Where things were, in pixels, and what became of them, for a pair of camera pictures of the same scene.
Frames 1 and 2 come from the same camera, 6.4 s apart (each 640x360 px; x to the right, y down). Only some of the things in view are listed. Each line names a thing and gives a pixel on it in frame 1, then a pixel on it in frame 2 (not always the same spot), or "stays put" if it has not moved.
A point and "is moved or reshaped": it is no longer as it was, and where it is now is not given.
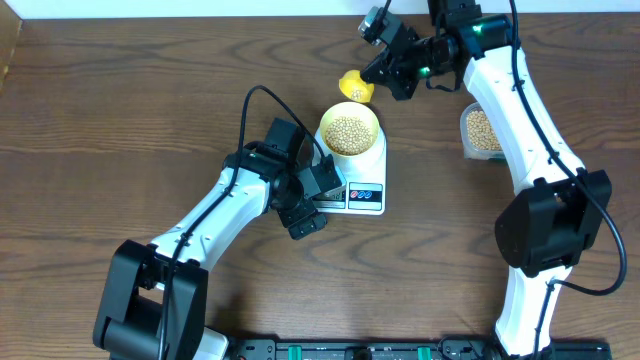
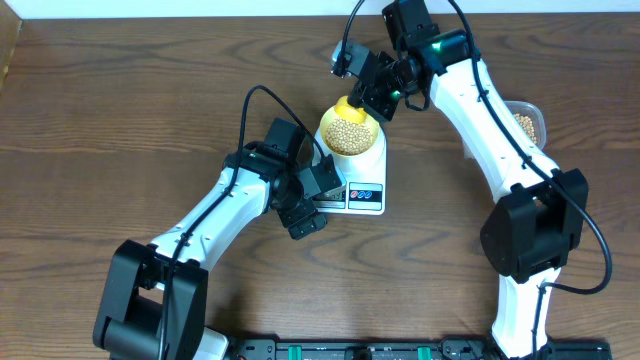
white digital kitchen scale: x=364 y=182 stays put
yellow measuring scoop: x=355 y=88 is moved or reshaped
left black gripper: x=291 y=220 stays put
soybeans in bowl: x=348 y=135 stays put
